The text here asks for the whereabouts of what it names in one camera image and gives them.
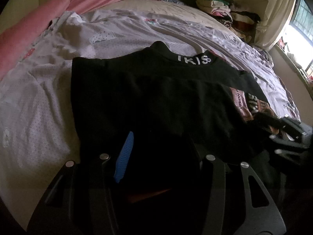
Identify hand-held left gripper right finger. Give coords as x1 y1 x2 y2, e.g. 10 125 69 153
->
193 143 288 235

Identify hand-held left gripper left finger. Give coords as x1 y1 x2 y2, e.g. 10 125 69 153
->
27 131 135 235

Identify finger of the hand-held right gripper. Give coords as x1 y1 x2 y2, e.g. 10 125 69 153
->
269 117 309 141
273 141 312 161

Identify black sweater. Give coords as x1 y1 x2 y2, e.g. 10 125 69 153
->
72 41 289 202

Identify crumpled grey clothes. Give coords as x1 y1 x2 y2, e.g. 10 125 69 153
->
254 47 275 67

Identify pile of folded clothes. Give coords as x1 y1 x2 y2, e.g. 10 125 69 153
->
195 0 263 45

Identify window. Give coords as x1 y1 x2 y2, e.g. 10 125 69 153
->
276 0 313 84

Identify pale printed duvet cover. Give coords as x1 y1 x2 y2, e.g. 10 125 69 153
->
0 8 302 226

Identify cream curtain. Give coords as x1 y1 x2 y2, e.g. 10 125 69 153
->
254 0 298 52

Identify blue floral cloth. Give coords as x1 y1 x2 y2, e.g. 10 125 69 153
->
158 0 187 6

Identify pink blanket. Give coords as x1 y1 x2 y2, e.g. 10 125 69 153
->
0 0 128 79

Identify cream wardrobe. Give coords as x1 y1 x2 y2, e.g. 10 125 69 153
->
0 0 71 33

